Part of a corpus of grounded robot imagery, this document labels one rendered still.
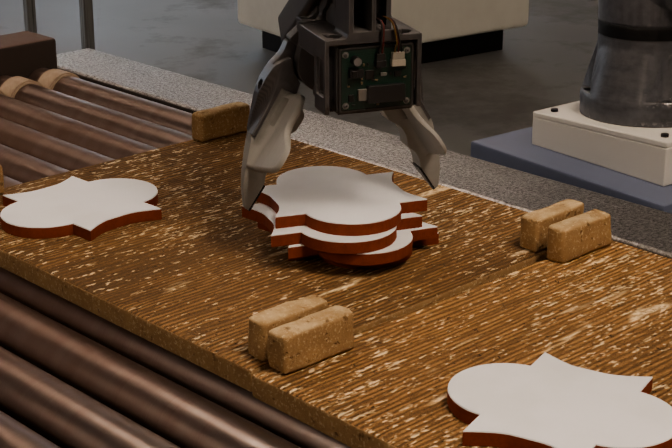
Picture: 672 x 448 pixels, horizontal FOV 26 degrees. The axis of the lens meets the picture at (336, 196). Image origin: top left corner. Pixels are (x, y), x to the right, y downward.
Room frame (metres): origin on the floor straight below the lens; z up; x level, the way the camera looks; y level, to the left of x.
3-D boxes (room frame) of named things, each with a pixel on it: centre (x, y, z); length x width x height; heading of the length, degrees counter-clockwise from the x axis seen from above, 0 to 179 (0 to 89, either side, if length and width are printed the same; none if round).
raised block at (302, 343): (0.82, 0.02, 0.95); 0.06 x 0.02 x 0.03; 133
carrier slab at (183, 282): (1.08, 0.07, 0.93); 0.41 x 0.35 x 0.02; 44
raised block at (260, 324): (0.84, 0.03, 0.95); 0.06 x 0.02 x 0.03; 134
